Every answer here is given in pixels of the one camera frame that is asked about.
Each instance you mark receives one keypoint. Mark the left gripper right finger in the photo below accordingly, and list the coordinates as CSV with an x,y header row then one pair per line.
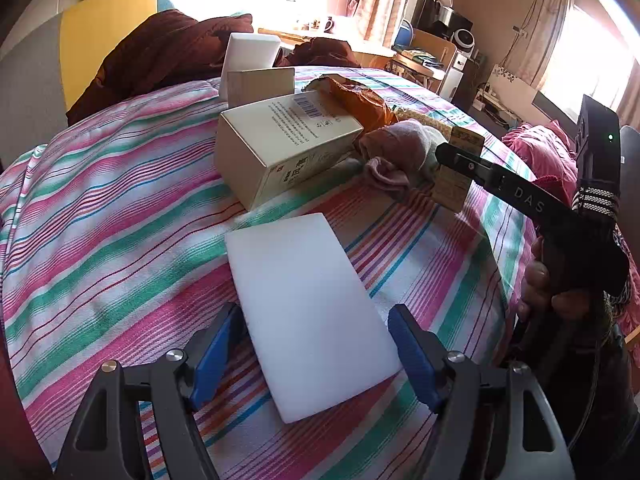
x,y
491,422

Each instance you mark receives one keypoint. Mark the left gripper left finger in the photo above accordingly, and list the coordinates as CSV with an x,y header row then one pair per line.
x,y
105,439

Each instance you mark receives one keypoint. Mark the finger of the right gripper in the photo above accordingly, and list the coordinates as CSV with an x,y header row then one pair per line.
x,y
525,196

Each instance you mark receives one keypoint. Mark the tan tea packet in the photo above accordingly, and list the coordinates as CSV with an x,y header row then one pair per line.
x,y
451,186

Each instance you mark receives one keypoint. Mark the pink sock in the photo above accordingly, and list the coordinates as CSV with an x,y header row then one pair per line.
x,y
400,157

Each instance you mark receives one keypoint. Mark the orange snack bag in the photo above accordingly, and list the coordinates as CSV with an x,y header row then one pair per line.
x,y
357,99

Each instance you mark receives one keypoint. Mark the white foam pad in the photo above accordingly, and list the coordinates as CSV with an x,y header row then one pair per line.
x,y
317,335

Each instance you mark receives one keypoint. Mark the beige barcode carton box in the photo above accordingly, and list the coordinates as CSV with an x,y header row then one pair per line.
x,y
265,148

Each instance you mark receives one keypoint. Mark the white small carton box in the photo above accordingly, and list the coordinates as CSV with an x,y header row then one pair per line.
x,y
249,86

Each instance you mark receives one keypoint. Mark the white foam block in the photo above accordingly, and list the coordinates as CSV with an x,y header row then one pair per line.
x,y
247,51

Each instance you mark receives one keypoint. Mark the person's right hand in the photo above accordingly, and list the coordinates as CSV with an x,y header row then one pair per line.
x,y
537,295

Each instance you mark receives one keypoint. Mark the pink bedding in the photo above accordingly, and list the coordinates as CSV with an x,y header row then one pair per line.
x,y
548,152

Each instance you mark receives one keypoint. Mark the cardboard box with holes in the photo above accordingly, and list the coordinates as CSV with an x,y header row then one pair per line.
x,y
515,95

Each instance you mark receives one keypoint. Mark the white desk fan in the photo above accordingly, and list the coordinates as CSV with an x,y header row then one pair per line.
x,y
464,40

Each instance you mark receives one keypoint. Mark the wooden side desk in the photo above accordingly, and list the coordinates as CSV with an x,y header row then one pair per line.
x,y
431,62

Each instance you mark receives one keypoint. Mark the blue chair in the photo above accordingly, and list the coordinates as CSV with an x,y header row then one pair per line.
x,y
404,36

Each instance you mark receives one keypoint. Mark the black speaker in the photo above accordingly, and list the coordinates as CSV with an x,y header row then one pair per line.
x,y
439,20

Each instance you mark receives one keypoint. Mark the striped tablecloth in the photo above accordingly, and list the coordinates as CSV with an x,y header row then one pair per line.
x,y
112,247

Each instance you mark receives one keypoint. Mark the maroon cloth pile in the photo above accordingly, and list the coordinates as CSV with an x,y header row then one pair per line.
x,y
170,49

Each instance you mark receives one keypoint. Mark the grey yellow chair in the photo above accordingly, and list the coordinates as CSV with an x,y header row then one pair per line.
x,y
44,75

